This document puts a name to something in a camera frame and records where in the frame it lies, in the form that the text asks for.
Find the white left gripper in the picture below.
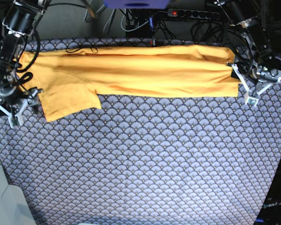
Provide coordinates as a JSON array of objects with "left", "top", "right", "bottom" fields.
[{"left": 227, "top": 62, "right": 281, "bottom": 107}]

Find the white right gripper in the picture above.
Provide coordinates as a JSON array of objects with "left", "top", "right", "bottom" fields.
[{"left": 0, "top": 87, "right": 43, "bottom": 128}]

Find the yellow T-shirt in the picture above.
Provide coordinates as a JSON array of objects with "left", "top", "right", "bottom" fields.
[{"left": 20, "top": 45, "right": 239, "bottom": 122}]

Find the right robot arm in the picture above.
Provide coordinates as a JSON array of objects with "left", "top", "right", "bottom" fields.
[{"left": 0, "top": 0, "right": 50, "bottom": 128}]

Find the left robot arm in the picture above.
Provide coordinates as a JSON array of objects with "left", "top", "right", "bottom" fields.
[{"left": 214, "top": 0, "right": 281, "bottom": 106}]

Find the grey white furniture corner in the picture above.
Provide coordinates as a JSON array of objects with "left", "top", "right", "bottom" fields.
[{"left": 0, "top": 162, "right": 36, "bottom": 225}]

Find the blue box overhead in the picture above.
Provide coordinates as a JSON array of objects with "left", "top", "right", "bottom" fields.
[{"left": 104, "top": 0, "right": 170, "bottom": 9}]

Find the blue fan-pattern tablecloth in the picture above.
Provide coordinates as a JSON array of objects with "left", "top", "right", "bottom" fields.
[{"left": 0, "top": 37, "right": 281, "bottom": 225}]

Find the black OpenArm box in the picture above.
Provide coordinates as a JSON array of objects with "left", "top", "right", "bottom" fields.
[{"left": 254, "top": 160, "right": 281, "bottom": 225}]

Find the black power strip red switch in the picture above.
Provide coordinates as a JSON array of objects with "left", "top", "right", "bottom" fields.
[{"left": 167, "top": 9, "right": 220, "bottom": 21}]

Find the black cable bundle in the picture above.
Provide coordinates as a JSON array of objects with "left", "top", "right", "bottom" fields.
[{"left": 84, "top": 0, "right": 228, "bottom": 45}]

